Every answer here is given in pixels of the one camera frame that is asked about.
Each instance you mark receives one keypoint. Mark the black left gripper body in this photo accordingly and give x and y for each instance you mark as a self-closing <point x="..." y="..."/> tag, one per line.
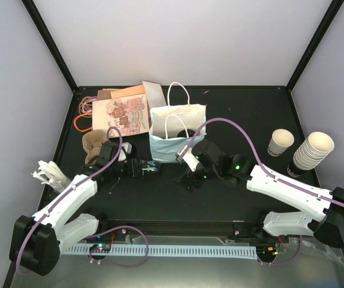
<point x="131" y="171"/>

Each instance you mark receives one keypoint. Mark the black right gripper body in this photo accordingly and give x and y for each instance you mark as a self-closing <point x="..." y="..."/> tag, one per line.
<point x="198" y="182"/>

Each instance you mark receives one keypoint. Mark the black coffee cup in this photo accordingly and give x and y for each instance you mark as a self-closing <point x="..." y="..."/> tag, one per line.
<point x="150" y="168"/>

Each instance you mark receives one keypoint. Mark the black lid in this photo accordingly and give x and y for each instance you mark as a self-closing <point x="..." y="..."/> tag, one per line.
<point x="186" y="134"/>

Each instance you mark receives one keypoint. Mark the brown pulp cup carrier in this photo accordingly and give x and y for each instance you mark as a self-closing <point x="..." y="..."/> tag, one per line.
<point x="92" y="143"/>

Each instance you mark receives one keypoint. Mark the light blue paper bag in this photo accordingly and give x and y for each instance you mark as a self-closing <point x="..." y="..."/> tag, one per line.
<point x="168" y="121"/>

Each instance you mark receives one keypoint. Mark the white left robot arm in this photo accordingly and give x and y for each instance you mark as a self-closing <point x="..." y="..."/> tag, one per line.
<point x="39" y="241"/>

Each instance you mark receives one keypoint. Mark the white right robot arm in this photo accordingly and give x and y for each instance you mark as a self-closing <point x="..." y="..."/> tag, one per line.
<point x="319" y="212"/>

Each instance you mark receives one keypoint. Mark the illustrated greeting card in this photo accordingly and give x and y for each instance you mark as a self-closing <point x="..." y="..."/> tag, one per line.
<point x="130" y="115"/>

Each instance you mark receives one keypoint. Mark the rubber bands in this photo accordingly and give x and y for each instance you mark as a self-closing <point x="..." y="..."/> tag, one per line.
<point x="85" y="111"/>

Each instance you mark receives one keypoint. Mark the brown cardboard sleeve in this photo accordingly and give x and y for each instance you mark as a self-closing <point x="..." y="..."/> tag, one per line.
<point x="104" y="94"/>

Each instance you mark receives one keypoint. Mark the white plastic cutlery pile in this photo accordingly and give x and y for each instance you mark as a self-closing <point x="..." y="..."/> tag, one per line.
<point x="50" y="174"/>

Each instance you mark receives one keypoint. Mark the stack of white paper cups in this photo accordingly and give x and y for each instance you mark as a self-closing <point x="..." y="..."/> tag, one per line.
<point x="310" y="153"/>

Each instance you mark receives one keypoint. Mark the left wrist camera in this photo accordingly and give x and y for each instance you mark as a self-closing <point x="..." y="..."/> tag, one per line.
<point x="126" y="152"/>

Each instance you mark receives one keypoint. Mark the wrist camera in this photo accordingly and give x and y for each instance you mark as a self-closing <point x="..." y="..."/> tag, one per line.
<point x="186" y="155"/>
<point x="126" y="152"/>

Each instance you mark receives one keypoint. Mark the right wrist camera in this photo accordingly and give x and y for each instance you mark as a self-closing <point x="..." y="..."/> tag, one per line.
<point x="186" y="155"/>

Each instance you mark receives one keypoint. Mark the light blue cable duct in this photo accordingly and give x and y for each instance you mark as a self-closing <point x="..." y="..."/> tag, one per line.
<point x="206" y="251"/>

